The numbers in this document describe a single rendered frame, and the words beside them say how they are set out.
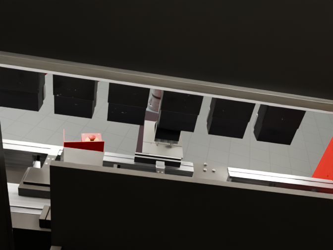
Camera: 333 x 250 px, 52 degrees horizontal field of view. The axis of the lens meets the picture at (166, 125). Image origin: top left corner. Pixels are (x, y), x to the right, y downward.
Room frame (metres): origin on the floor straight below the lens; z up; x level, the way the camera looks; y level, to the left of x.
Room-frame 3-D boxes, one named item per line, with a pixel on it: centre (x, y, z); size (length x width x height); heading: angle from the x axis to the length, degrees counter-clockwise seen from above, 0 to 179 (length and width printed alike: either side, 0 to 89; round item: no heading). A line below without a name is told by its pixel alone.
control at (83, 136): (1.46, 0.42, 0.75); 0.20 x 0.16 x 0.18; 111
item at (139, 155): (1.17, 0.01, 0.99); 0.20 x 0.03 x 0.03; 96
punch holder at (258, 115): (1.23, -0.43, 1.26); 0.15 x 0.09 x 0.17; 96
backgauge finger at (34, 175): (0.96, 0.41, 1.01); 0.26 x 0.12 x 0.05; 6
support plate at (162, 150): (1.32, 0.01, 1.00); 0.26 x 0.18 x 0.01; 6
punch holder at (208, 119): (1.20, -0.23, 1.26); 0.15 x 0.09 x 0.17; 96
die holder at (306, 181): (1.24, -0.56, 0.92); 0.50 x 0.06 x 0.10; 96
